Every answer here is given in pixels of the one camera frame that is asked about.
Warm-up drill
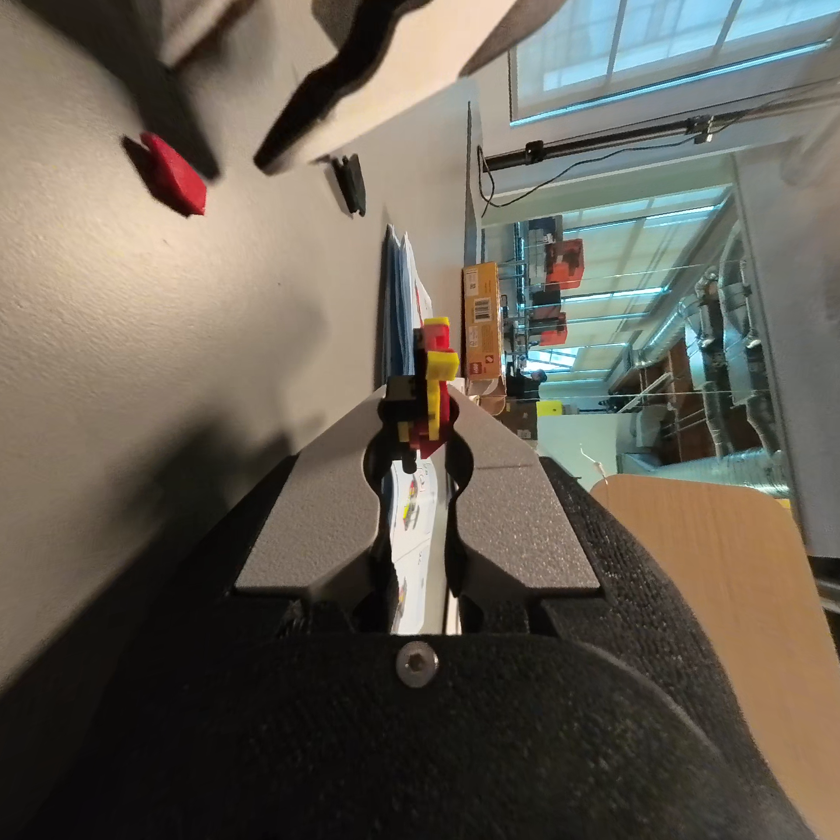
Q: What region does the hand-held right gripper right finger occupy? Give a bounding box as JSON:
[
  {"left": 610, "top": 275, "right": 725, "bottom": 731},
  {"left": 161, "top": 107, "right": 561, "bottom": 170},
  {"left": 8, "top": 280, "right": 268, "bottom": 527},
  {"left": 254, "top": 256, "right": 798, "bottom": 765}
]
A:
[{"left": 445, "top": 394, "right": 601, "bottom": 599}]

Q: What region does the black lego piece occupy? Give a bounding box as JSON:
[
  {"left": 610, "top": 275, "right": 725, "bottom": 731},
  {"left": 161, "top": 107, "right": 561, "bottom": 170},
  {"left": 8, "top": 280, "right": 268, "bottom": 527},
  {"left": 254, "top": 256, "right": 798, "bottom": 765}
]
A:
[{"left": 330, "top": 154, "right": 367, "bottom": 217}]

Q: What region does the small red lego brick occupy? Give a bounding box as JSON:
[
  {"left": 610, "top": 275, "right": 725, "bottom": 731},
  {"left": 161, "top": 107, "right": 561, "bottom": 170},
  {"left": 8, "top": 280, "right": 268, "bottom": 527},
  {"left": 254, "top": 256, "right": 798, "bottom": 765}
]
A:
[{"left": 140, "top": 131, "right": 208, "bottom": 217}]

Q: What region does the large grid window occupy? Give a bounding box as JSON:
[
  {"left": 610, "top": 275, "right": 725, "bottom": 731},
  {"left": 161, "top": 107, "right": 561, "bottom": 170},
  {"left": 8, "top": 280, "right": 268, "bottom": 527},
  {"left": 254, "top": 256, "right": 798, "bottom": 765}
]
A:
[{"left": 508, "top": 0, "right": 840, "bottom": 126}]

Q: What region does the open instruction booklet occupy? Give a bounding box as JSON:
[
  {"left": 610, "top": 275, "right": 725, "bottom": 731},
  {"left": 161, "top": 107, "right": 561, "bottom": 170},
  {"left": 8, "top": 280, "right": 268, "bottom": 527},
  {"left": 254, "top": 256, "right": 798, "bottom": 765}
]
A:
[{"left": 381, "top": 223, "right": 455, "bottom": 634}]

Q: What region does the pile of cardboard boxes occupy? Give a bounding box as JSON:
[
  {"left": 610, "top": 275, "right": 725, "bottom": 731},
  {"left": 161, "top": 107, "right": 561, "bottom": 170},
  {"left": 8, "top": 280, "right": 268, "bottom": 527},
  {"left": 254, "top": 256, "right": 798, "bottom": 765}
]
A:
[{"left": 489, "top": 394, "right": 539, "bottom": 454}]

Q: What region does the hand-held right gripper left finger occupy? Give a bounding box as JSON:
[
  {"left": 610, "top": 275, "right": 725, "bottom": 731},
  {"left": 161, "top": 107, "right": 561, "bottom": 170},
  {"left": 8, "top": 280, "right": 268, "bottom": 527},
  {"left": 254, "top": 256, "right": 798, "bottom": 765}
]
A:
[{"left": 234, "top": 387, "right": 395, "bottom": 601}]

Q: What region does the orange cardboard lego box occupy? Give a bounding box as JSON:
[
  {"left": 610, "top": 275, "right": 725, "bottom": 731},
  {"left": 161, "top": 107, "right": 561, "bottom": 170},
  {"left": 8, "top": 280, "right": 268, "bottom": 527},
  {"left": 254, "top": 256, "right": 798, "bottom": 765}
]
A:
[{"left": 461, "top": 261, "right": 509, "bottom": 411}]

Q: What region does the storage shelf rack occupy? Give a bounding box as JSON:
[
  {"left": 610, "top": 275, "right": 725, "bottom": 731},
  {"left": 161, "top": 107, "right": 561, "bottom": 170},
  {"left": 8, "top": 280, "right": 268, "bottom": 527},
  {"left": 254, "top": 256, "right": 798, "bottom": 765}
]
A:
[{"left": 505, "top": 217, "right": 592, "bottom": 368}]

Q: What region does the red yellow lego model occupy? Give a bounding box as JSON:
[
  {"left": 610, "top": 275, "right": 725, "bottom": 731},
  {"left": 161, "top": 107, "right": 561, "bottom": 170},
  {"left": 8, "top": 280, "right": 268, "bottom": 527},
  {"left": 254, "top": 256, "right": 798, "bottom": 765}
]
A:
[{"left": 379, "top": 317, "right": 460, "bottom": 473}]

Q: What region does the black stand pole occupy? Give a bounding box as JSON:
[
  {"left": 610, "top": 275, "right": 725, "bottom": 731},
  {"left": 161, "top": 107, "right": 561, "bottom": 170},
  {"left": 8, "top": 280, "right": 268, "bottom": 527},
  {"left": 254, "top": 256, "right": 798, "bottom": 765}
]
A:
[{"left": 482, "top": 115, "right": 715, "bottom": 173}]

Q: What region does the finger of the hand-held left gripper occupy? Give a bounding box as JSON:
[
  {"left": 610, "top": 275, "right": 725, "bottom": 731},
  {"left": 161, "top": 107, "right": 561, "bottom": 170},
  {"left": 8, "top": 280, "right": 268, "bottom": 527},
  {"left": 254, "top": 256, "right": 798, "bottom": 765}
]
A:
[
  {"left": 252, "top": 0, "right": 573, "bottom": 176},
  {"left": 98, "top": 0, "right": 242, "bottom": 179}
]

